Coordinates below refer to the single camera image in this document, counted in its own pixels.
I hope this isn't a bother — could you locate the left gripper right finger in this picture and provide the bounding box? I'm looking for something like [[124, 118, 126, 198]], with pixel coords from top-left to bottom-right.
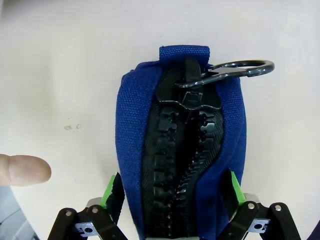
[[216, 168, 303, 240]]

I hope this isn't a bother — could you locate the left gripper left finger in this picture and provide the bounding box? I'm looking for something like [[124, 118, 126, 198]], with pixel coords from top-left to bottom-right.
[[46, 171, 126, 240]]

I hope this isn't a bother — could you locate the blue zipper pencil pouch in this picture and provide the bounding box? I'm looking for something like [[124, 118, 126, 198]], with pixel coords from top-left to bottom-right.
[[114, 45, 248, 240]]

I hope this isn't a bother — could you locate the black carabiner ring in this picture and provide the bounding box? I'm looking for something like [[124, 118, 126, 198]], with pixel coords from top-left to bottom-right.
[[174, 59, 275, 89]]

